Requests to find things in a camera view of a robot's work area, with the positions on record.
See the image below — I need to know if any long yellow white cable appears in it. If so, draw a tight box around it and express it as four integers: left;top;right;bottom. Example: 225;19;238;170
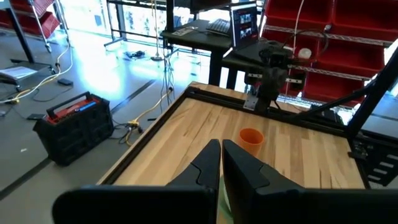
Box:
0;43;74;105

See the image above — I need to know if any orange cup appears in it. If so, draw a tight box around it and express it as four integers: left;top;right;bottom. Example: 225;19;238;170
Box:
238;128;266;157

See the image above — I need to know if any black cable loop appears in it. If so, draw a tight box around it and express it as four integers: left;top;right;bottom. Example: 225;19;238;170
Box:
281;28;330;65

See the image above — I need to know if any metal rolling rack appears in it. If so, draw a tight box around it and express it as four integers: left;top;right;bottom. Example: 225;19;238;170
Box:
27;0;71;54

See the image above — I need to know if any silver corner bracket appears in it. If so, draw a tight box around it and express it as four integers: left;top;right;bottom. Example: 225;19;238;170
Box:
243;95;259;111

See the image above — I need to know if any black tool crate red lid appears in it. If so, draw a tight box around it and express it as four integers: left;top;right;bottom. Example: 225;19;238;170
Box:
32;91;115;167

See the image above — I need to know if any white round knob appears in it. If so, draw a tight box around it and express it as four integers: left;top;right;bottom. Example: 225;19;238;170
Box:
297;47;313;60

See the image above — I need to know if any white paper sheet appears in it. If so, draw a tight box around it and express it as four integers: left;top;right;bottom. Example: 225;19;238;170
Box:
0;65;39;81

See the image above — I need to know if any black slotted bracket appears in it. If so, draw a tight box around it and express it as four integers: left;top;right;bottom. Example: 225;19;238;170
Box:
347;136;398;188

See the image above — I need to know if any black cable bundle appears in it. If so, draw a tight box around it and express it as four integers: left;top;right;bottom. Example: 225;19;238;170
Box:
125;49;146;60

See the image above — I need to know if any black stand leg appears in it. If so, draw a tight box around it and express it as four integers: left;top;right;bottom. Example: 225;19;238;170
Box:
5;6;35;63

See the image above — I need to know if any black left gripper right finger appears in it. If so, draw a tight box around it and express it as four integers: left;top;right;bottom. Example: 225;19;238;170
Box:
222;139;398;224

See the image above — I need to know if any black metal frame table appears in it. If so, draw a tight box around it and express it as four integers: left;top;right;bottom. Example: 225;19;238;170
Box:
104;0;170;49

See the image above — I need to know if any yellow cable with splitter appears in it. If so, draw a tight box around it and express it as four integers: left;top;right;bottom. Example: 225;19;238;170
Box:
123;89;174;147

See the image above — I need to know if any red storage bin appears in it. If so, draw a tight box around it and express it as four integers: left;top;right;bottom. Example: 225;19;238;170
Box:
264;0;335;26
0;0;60;39
262;29;321;60
330;0;398;42
302;72;365;106
313;39;386;78

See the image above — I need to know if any black diagonal brace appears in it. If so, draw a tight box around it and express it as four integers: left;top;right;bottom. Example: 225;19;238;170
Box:
292;85;376;123

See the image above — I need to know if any open laptop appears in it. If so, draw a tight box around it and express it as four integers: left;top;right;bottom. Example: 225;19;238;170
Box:
229;2;272;60

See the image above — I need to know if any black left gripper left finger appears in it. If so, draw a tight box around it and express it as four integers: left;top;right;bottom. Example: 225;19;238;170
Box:
52;138;222;224

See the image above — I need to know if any black frame post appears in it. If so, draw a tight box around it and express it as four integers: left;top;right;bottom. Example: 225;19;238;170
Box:
345;46;398;141

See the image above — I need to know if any light green bowl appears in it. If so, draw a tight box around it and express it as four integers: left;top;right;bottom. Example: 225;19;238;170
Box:
217;175;233;224

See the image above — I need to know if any thin floor stand pole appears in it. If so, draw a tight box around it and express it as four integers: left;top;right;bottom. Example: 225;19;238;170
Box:
150;0;165;62

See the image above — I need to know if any black desk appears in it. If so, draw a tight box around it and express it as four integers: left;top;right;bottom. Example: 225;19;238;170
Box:
159;19;237;87

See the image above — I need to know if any black keyboard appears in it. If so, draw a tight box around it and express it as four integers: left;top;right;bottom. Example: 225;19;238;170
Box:
205;18;232;35

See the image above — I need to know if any paper label sheet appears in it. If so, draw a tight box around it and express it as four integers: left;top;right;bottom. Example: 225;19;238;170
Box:
172;27;194;37

